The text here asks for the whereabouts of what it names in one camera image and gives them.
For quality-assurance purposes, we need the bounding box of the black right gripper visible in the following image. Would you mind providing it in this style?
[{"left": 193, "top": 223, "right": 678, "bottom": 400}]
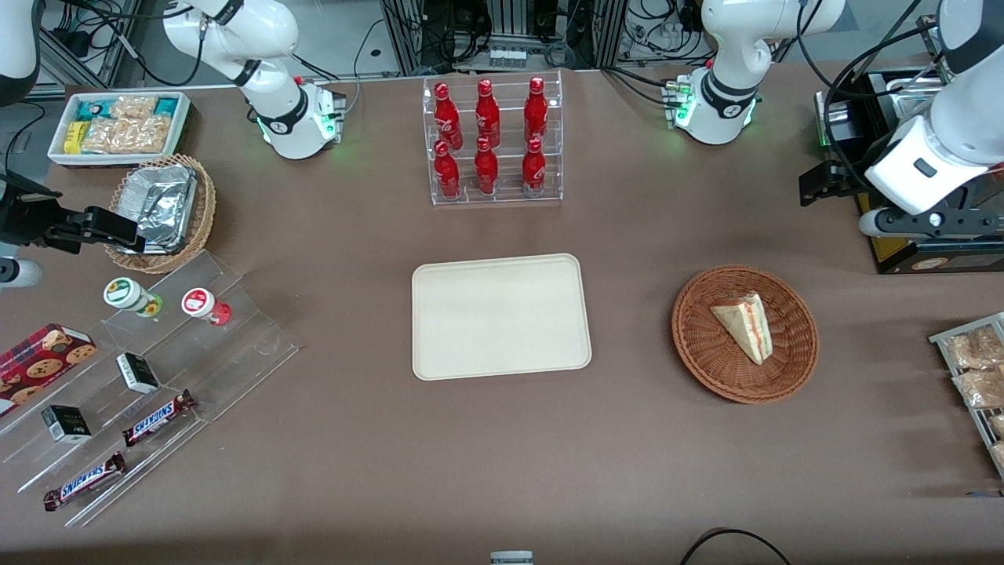
[{"left": 0, "top": 173, "right": 148, "bottom": 254}]

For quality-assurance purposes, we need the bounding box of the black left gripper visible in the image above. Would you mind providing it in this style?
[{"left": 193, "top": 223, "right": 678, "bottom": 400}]
[{"left": 799, "top": 160, "right": 871, "bottom": 208}]

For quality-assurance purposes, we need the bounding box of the triangle sandwich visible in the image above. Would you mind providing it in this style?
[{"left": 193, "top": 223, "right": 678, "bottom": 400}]
[{"left": 709, "top": 291, "right": 774, "bottom": 366}]

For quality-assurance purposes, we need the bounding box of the light wicker basket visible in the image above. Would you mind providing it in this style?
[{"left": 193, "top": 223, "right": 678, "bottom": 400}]
[{"left": 104, "top": 153, "right": 217, "bottom": 275}]

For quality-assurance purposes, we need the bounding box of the brown wicker basket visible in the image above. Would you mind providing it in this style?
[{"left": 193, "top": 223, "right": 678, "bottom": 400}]
[{"left": 671, "top": 264, "right": 820, "bottom": 406}]

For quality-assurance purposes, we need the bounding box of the beige plastic tray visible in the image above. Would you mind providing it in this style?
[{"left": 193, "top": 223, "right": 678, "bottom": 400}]
[{"left": 411, "top": 252, "right": 593, "bottom": 382}]

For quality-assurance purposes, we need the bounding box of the foil wrapped food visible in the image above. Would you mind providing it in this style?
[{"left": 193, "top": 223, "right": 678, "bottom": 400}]
[{"left": 117, "top": 164, "right": 198, "bottom": 254}]

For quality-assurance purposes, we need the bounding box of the green lidded cup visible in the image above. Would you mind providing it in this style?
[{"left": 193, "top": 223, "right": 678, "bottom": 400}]
[{"left": 103, "top": 276, "right": 164, "bottom": 319}]

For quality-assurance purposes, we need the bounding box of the clear bag of nuts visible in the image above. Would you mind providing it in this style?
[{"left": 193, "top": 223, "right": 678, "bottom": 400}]
[
  {"left": 82, "top": 116, "right": 171, "bottom": 155},
  {"left": 108, "top": 95, "right": 159, "bottom": 120}
]

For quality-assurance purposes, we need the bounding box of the white snack bin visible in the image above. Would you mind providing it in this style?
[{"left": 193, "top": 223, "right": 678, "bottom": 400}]
[{"left": 47, "top": 90, "right": 192, "bottom": 169}]

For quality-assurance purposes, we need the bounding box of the black food warmer case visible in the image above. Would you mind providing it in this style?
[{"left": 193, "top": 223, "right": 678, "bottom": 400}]
[{"left": 813, "top": 66, "right": 1004, "bottom": 276}]

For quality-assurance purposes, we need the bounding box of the red lidded cup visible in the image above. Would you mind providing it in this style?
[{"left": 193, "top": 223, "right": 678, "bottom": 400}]
[{"left": 180, "top": 287, "right": 233, "bottom": 327}]

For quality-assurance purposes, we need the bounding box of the small black box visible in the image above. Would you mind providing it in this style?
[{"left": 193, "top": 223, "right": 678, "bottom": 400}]
[
  {"left": 115, "top": 352, "right": 161, "bottom": 395},
  {"left": 40, "top": 404, "right": 93, "bottom": 445}
]

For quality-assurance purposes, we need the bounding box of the red cookie box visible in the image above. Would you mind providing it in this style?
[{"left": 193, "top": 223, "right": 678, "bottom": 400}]
[{"left": 0, "top": 323, "right": 97, "bottom": 417}]

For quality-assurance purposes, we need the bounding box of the clear acrylic stepped shelf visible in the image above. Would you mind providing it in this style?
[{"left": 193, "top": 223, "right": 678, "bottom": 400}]
[{"left": 0, "top": 250, "right": 300, "bottom": 529}]

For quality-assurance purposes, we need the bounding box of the Snickers bar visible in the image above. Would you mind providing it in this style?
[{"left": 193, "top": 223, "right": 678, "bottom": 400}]
[
  {"left": 121, "top": 389, "right": 198, "bottom": 449},
  {"left": 42, "top": 451, "right": 128, "bottom": 512}
]

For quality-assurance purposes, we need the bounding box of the red cola bottle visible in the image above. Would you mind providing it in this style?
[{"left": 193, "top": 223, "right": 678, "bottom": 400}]
[
  {"left": 521, "top": 137, "right": 547, "bottom": 196},
  {"left": 473, "top": 136, "right": 500, "bottom": 196},
  {"left": 433, "top": 140, "right": 462, "bottom": 200},
  {"left": 523, "top": 75, "right": 550, "bottom": 144},
  {"left": 474, "top": 78, "right": 502, "bottom": 149},
  {"left": 433, "top": 81, "right": 464, "bottom": 151}
]

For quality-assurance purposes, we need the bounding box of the clear acrylic bottle rack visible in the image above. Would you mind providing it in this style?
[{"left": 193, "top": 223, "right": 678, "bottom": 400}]
[{"left": 421, "top": 70, "right": 565, "bottom": 207}]

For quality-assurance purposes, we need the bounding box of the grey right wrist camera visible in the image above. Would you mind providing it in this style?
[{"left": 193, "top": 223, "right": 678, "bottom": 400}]
[{"left": 0, "top": 257, "right": 45, "bottom": 290}]

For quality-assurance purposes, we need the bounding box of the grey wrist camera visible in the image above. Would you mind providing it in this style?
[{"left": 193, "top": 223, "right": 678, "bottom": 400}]
[
  {"left": 0, "top": 257, "right": 45, "bottom": 290},
  {"left": 858, "top": 204, "right": 1004, "bottom": 239}
]

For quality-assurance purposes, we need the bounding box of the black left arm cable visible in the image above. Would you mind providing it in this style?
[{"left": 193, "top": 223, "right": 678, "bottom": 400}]
[{"left": 796, "top": 0, "right": 946, "bottom": 170}]

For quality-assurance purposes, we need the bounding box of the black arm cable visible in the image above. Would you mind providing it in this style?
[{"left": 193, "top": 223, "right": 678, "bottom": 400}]
[
  {"left": 47, "top": 0, "right": 206, "bottom": 89},
  {"left": 796, "top": 0, "right": 946, "bottom": 170}
]

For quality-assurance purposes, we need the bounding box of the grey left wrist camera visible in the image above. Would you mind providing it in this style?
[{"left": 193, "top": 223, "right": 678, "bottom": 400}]
[{"left": 858, "top": 204, "right": 1004, "bottom": 239}]

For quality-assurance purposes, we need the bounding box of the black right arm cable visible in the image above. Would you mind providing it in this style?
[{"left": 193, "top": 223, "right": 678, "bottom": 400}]
[{"left": 47, "top": 0, "right": 206, "bottom": 89}]

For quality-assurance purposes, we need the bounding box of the aluminium frame rack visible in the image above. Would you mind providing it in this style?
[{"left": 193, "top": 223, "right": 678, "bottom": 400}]
[{"left": 380, "top": 0, "right": 630, "bottom": 77}]

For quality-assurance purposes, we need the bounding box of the black cable loop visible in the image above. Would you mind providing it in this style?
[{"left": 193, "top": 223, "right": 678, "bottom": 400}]
[{"left": 678, "top": 527, "right": 795, "bottom": 565}]

